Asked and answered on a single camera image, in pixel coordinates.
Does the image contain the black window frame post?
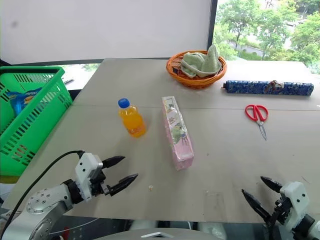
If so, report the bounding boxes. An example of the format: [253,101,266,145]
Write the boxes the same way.
[206,0,219,52]

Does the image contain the orange juice bottle blue cap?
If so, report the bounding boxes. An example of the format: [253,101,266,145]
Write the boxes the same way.
[117,98,147,139]

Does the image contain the blue snack bag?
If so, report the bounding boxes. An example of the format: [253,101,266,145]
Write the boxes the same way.
[4,87,44,117]

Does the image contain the pale green cloth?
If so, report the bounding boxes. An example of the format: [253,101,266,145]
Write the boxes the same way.
[180,44,223,79]

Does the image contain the red handled scissors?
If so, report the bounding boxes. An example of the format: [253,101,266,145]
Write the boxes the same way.
[244,104,269,142]

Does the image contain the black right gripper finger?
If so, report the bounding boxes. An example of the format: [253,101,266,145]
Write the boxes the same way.
[241,189,273,225]
[260,176,284,194]

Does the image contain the orange wicker basket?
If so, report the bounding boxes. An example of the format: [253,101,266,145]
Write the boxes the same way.
[165,51,228,89]

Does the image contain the rolled blue patterned mat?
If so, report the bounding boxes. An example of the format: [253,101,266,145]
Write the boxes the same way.
[221,79,315,97]

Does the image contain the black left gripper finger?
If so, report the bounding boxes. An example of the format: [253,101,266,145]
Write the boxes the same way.
[101,155,126,169]
[107,173,139,197]

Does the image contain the long pink printed box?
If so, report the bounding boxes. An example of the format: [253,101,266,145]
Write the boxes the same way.
[161,96,195,172]

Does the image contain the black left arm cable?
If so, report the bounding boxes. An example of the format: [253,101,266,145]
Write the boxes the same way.
[0,149,85,237]

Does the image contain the white roller blind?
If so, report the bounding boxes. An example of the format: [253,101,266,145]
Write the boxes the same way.
[0,0,212,65]

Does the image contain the green plastic basket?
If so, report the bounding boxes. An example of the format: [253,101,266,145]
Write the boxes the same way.
[0,66,73,177]

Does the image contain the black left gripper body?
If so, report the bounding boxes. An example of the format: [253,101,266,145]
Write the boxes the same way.
[88,166,112,198]

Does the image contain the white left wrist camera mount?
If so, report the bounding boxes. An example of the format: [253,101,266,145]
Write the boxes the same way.
[74,152,104,202]

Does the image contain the green trees outside window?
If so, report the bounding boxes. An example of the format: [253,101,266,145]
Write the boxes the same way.
[213,0,320,74]

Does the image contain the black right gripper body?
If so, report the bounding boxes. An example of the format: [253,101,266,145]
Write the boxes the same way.
[267,197,295,226]

